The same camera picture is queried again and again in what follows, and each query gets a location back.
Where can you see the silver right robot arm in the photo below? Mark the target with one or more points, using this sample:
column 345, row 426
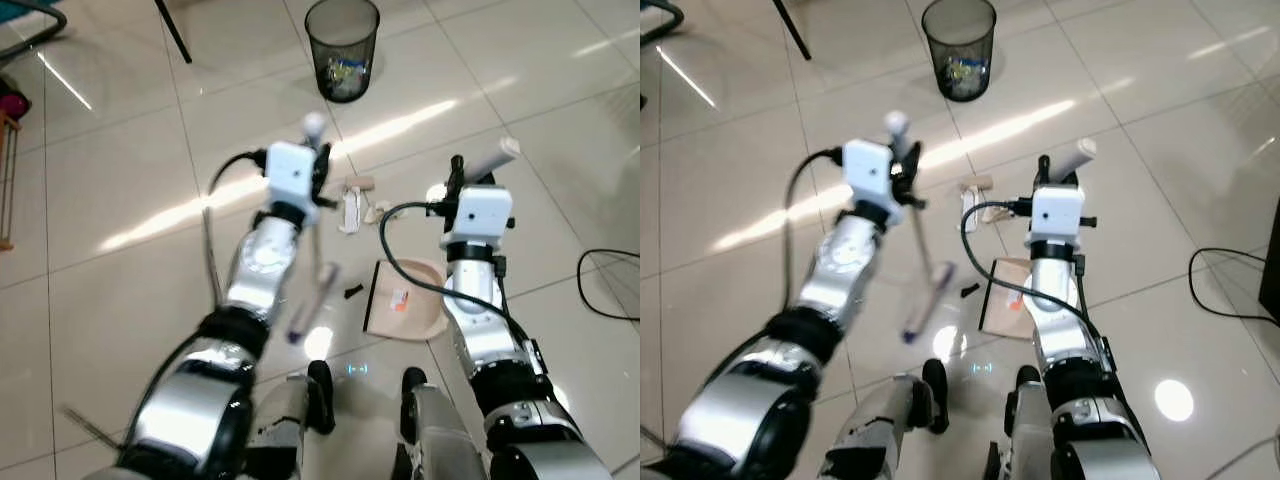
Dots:
column 480, row 330
column 1065, row 330

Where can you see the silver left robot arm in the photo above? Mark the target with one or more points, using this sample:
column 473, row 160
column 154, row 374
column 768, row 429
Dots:
column 190, row 400
column 740, row 410

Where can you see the long white paper wrapper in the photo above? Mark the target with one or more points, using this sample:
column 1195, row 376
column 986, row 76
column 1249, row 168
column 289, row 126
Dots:
column 350, row 212
column 969, row 205

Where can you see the brown cork-like litter piece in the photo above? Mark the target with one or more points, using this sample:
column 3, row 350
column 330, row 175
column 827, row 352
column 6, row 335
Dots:
column 360, row 184

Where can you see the small crumpled white paper scrap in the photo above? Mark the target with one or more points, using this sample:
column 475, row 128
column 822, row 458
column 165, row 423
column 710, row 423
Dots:
column 376, row 212
column 996, row 213

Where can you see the crumpled rubbish in bin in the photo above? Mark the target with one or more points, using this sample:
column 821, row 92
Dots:
column 967, row 78
column 347, row 80

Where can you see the black mesh waste bin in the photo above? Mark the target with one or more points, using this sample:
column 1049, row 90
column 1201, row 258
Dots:
column 343, row 30
column 960, row 30

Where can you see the black slanted chair leg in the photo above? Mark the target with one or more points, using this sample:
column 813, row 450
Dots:
column 792, row 28
column 173, row 30

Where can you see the dark furniture edge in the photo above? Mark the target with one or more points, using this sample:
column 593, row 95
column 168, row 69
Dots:
column 1273, row 260

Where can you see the robot left leg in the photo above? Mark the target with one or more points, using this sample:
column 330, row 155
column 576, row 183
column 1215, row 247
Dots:
column 285, row 420
column 880, row 420

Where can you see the robot leg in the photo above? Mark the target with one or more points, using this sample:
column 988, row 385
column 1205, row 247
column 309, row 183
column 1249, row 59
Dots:
column 880, row 420
column 440, row 430
column 285, row 420
column 1035, row 430

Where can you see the robot right leg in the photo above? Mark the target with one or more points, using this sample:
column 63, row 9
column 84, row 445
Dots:
column 440, row 430
column 1035, row 430

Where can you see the dark curved chair base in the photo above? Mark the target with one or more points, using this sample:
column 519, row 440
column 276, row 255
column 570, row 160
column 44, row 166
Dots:
column 42, row 24
column 672, row 17

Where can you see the wooden rack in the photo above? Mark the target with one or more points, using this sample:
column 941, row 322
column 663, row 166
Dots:
column 8, row 180

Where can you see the pink object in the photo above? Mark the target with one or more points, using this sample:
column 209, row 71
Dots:
column 12, row 104

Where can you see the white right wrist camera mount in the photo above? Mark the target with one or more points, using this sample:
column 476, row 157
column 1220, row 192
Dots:
column 1058, row 212
column 480, row 212

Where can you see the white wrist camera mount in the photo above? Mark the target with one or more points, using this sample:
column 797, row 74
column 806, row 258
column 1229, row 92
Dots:
column 866, row 172
column 292, row 172
column 480, row 212
column 1058, row 212

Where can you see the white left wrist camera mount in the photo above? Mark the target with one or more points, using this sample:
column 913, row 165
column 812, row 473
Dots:
column 866, row 172
column 292, row 172

